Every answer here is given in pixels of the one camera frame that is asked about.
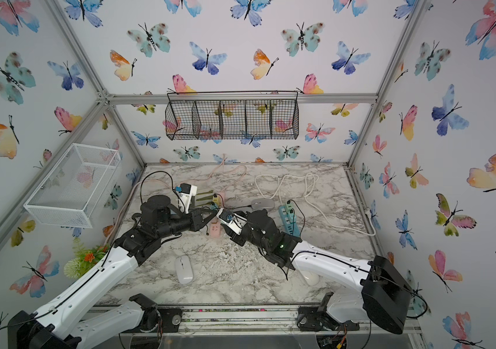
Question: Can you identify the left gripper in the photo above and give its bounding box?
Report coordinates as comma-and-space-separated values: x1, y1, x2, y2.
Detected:
155, 207, 217, 241

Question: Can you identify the white wireless mouse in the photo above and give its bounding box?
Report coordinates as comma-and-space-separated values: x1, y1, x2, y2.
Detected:
175, 254, 194, 285

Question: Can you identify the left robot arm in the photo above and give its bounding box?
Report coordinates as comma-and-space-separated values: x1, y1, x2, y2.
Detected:
6, 195, 217, 348

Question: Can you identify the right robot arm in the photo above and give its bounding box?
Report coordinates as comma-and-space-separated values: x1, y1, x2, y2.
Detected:
217, 209, 419, 334

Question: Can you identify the silver mouse far back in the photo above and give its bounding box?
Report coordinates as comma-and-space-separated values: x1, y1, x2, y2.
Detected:
250, 199, 275, 210

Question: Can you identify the white mouse right front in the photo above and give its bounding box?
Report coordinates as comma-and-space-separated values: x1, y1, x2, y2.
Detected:
300, 270, 320, 286

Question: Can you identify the teal power strip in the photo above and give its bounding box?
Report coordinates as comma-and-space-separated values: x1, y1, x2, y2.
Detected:
278, 200, 301, 238

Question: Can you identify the pink power strip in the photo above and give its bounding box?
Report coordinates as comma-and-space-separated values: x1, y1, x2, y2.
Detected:
208, 193, 223, 238

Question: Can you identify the yellow green charger plug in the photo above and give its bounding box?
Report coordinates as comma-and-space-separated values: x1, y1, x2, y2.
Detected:
212, 193, 223, 208

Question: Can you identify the artificial potted plant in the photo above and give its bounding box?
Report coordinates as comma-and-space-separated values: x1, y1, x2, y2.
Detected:
63, 238, 109, 280

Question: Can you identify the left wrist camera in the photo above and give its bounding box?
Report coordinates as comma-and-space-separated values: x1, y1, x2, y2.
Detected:
175, 183, 198, 214

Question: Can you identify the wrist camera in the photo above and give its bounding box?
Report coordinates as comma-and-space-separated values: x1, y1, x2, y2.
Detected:
175, 183, 198, 214
217, 208, 247, 235

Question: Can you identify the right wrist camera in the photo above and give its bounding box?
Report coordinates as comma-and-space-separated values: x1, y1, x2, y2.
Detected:
217, 208, 247, 235

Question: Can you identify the white mesh wall basket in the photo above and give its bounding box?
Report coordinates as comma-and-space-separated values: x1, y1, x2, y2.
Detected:
24, 143, 121, 228

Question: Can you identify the white power cord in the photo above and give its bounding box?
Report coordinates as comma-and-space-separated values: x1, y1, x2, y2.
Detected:
254, 172, 377, 237

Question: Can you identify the aluminium front rail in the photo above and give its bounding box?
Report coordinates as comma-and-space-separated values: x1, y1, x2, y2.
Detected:
121, 304, 423, 337

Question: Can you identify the black wire wall basket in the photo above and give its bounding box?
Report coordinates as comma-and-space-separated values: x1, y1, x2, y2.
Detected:
164, 90, 300, 141

